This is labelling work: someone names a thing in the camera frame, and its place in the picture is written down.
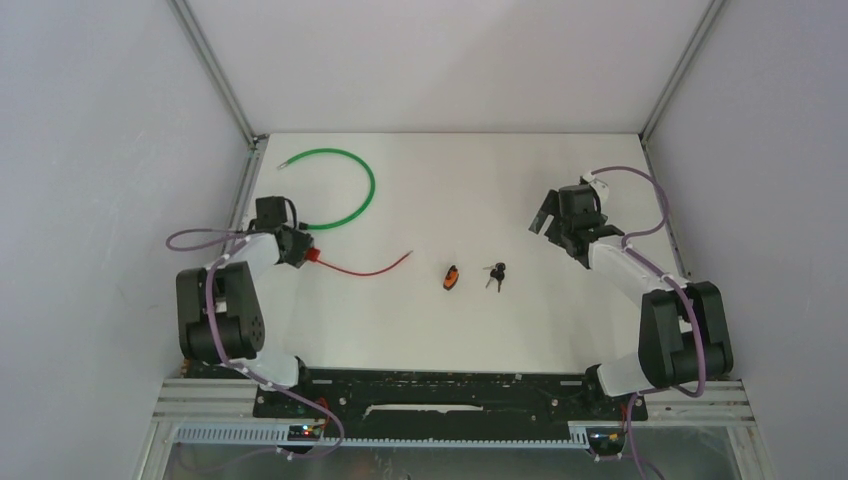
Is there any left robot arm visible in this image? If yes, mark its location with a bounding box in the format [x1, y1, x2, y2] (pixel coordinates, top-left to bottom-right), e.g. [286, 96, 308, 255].
[175, 196, 316, 417]

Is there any green cable lock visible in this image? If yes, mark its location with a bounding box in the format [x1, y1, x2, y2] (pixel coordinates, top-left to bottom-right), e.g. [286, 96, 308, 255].
[276, 147, 377, 232]

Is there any grey cable duct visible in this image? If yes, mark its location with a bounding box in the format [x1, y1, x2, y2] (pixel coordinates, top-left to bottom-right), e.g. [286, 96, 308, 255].
[170, 423, 595, 450]

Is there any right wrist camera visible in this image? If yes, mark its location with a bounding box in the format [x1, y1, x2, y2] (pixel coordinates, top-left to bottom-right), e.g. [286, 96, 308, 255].
[580, 172, 610, 206]

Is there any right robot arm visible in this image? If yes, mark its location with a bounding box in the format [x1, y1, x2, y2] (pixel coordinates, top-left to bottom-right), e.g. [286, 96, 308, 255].
[529, 183, 734, 418]

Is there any black key bunch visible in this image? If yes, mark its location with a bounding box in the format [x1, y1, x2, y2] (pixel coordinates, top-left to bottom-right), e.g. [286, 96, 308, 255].
[485, 262, 507, 293]

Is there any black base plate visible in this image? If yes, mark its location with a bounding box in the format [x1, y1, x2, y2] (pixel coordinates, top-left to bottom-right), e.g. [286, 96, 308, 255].
[252, 368, 647, 442]

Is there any red cable lock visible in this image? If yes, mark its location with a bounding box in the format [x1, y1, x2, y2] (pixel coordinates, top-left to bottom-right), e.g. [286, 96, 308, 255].
[303, 246, 415, 278]

